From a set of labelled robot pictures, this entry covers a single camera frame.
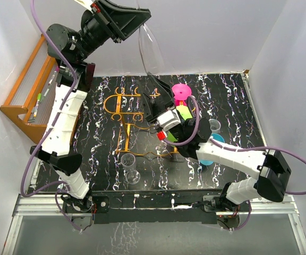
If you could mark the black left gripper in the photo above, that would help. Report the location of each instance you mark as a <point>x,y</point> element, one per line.
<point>117,21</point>

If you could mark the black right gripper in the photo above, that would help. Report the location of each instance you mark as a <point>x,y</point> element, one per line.
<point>167,97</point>

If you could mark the pink wine glass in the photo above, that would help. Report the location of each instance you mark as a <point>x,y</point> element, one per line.
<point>181,92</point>

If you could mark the green wine glass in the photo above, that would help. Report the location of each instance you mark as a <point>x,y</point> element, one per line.
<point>181,132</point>

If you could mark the clear wine glass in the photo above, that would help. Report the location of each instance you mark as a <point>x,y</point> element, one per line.
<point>151,56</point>
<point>129,164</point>

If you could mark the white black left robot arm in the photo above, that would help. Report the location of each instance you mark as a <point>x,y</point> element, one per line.
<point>72,84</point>

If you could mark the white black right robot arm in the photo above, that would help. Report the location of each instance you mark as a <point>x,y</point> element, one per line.
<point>267,170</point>

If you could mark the orange wooden shelf rack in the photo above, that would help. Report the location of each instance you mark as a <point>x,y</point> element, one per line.
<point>32,80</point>

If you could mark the pink capped marker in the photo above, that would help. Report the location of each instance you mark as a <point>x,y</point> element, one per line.
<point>53,76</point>

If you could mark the green capped marker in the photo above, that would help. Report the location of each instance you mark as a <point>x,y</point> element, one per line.
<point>37,105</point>

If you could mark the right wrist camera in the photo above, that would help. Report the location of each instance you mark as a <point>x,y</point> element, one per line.
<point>167,121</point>

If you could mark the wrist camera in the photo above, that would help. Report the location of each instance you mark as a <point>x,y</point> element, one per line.
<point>167,121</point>
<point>85,3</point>

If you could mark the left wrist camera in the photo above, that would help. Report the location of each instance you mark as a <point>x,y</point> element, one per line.
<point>85,3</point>

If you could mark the gold wire wine glass rack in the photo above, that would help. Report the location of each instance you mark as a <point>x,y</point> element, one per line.
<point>128,123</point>

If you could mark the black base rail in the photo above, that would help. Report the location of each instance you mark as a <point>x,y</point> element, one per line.
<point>150,206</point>

